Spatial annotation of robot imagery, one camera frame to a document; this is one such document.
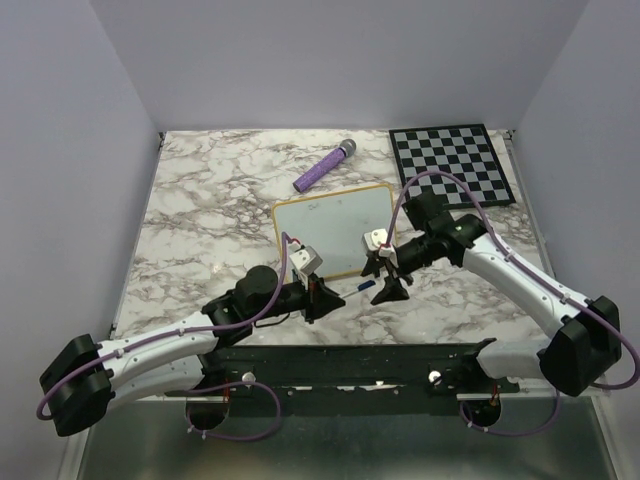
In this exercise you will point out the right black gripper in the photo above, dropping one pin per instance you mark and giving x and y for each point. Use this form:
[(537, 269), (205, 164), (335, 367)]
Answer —
[(393, 289)]

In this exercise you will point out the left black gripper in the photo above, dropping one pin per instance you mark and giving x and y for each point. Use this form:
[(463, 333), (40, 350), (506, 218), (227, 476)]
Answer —
[(320, 300)]

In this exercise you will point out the blue marker cap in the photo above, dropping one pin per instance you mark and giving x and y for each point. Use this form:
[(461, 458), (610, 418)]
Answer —
[(366, 285)]

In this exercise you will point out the yellow framed whiteboard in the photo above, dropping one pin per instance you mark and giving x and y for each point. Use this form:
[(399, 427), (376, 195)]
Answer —
[(334, 223)]

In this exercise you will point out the white marker pen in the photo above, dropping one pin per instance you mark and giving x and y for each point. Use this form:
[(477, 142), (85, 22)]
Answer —
[(353, 292)]

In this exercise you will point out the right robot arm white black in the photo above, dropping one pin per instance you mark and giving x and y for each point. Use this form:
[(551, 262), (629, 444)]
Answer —
[(581, 342)]

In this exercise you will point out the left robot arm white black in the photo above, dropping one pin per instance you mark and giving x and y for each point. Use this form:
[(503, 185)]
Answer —
[(89, 378)]

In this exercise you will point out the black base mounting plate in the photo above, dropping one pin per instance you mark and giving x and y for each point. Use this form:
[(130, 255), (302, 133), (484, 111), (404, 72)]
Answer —
[(341, 380)]

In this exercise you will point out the purple toy microphone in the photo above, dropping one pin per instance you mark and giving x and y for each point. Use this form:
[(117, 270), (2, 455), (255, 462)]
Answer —
[(345, 150)]

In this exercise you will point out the black grey chessboard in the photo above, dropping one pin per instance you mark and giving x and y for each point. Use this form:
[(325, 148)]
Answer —
[(464, 151)]

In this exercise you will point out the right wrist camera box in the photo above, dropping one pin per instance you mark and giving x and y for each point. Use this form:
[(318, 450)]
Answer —
[(377, 245)]

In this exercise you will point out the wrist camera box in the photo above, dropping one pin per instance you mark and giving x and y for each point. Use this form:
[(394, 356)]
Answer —
[(304, 259), (377, 245)]

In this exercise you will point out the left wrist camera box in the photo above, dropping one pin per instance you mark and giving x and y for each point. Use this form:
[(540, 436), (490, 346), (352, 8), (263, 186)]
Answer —
[(304, 259)]

